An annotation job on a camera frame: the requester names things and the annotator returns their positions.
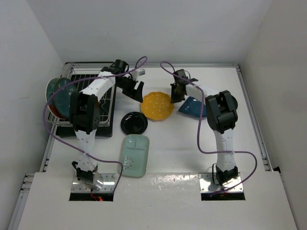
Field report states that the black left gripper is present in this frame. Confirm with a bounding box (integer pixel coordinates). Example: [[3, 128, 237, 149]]
[[116, 76, 143, 103]]

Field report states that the yellow polka dot plate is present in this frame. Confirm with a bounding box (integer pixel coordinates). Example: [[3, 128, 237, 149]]
[[140, 92, 174, 121]]

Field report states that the black round plate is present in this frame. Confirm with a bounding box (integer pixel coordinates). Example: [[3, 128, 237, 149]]
[[120, 112, 148, 135]]

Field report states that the light green rectangular plate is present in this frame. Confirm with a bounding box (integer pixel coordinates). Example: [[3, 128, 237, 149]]
[[119, 134, 150, 178]]

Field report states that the teal round floral plate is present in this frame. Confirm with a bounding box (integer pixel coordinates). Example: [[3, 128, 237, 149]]
[[54, 78, 78, 119]]

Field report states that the red and teal plate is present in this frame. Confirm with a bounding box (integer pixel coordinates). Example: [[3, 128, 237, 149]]
[[46, 78, 64, 119]]

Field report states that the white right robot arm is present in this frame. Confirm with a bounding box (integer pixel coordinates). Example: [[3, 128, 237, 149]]
[[171, 69, 238, 186]]

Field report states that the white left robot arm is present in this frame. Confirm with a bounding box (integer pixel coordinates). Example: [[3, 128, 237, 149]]
[[69, 59, 145, 190]]

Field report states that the dark blue leaf-shaped dish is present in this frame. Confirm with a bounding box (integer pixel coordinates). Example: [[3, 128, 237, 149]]
[[178, 96, 207, 118]]

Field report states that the black drip tray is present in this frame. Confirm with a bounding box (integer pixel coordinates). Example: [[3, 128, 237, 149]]
[[56, 72, 117, 138]]

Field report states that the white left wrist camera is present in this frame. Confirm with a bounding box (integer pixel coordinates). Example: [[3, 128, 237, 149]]
[[131, 68, 145, 78]]

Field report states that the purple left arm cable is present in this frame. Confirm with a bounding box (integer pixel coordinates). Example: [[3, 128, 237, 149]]
[[42, 56, 148, 195]]

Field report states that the metal wire dish rack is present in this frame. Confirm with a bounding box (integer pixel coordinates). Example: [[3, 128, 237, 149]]
[[47, 67, 116, 127]]

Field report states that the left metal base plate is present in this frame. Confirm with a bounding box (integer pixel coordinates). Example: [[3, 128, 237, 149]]
[[71, 173, 115, 194]]

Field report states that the metal base plate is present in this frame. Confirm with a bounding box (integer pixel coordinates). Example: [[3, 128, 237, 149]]
[[199, 173, 244, 194], [71, 173, 115, 194]]

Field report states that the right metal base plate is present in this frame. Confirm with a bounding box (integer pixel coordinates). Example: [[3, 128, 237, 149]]
[[199, 173, 244, 194]]

